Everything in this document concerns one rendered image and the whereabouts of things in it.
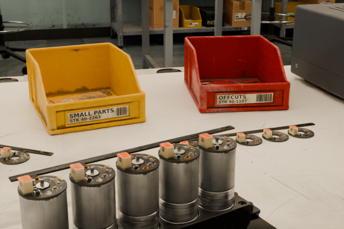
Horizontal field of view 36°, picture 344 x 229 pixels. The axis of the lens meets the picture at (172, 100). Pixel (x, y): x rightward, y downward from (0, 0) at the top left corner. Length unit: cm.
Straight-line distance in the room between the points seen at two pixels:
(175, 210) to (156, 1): 403
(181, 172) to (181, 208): 2
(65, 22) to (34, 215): 443
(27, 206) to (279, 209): 19
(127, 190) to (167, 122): 24
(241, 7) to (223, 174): 419
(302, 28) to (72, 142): 33
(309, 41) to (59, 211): 46
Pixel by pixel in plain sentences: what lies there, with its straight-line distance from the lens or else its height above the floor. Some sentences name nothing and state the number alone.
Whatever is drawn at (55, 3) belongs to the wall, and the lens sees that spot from 467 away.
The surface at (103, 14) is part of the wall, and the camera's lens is 471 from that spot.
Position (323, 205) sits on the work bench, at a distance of 40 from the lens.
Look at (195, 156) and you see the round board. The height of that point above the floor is 81.
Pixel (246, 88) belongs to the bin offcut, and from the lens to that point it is 57.
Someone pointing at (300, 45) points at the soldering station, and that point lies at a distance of 69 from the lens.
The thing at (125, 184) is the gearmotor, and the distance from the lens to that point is 30.
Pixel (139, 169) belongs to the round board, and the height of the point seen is 81.
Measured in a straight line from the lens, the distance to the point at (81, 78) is 63.
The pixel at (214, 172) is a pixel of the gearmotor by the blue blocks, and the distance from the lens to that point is 33.
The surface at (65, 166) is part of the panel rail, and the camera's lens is 31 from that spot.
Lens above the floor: 94
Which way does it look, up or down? 18 degrees down
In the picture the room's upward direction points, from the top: straight up
